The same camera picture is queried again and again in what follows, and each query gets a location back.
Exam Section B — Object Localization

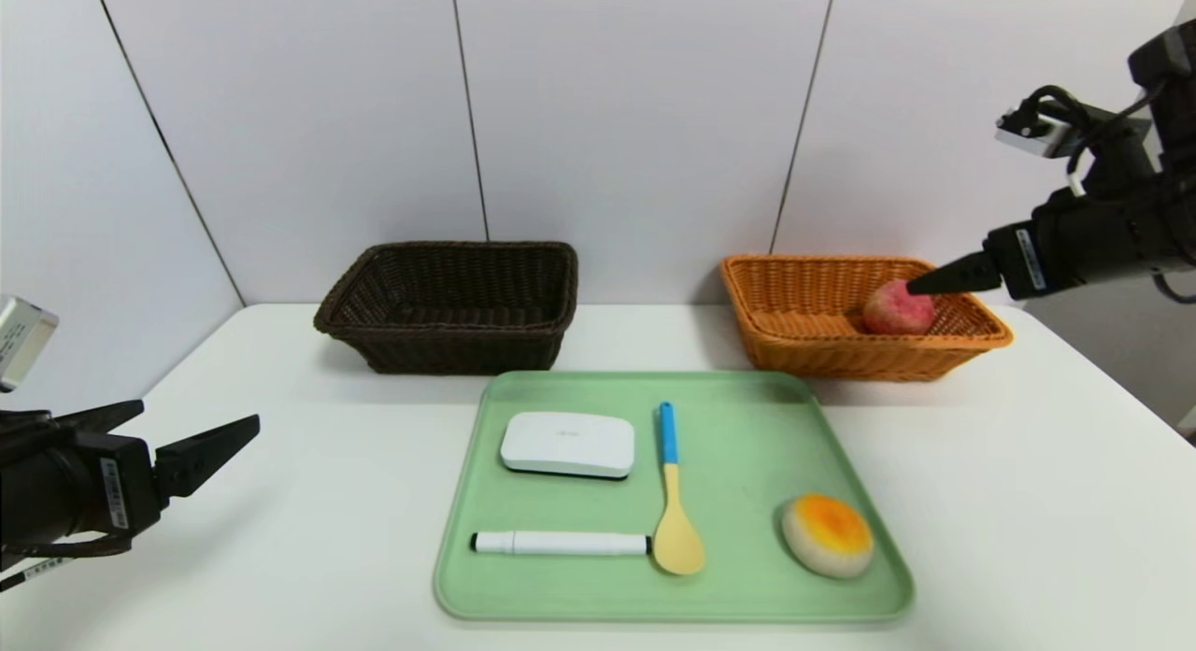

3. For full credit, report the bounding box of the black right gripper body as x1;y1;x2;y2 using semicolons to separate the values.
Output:
982;186;1154;301

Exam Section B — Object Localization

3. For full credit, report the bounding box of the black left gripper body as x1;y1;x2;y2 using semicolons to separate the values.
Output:
0;427;162;545

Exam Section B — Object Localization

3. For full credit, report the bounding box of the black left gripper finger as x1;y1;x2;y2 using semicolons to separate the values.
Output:
154;413;261;509
53;399;145;434

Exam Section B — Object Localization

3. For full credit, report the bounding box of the red peach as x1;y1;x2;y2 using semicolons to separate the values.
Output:
861;278;938;336

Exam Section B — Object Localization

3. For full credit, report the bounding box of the white bun with orange top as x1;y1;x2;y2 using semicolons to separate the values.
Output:
781;493;876;580

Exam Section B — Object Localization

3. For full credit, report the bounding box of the white marker with black caps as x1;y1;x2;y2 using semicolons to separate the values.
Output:
470;531;652;558

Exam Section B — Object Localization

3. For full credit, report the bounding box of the wooden spoon with blue handle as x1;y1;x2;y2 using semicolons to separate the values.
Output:
651;402;706;577

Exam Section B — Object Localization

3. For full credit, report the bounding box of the orange wicker basket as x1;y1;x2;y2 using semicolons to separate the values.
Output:
719;253;1015;383

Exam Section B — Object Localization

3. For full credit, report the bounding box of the dark brown wicker basket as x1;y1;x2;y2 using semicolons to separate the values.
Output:
313;241;579;375

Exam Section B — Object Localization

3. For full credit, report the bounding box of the light green plastic tray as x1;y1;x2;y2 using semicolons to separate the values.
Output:
433;370;916;624

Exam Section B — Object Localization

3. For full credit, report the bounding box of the white flat router box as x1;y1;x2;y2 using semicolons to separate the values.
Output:
499;411;636;481

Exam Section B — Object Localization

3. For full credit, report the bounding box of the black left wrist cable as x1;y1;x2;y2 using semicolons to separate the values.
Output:
0;530;132;591

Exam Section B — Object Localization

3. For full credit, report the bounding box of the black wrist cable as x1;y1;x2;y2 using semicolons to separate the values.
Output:
1023;84;1169;199
0;530;132;591

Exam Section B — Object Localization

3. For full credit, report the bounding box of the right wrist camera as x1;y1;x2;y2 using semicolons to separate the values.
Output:
995;109;1075;159

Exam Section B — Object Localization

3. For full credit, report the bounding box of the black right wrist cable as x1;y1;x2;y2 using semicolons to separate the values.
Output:
1023;84;1169;199

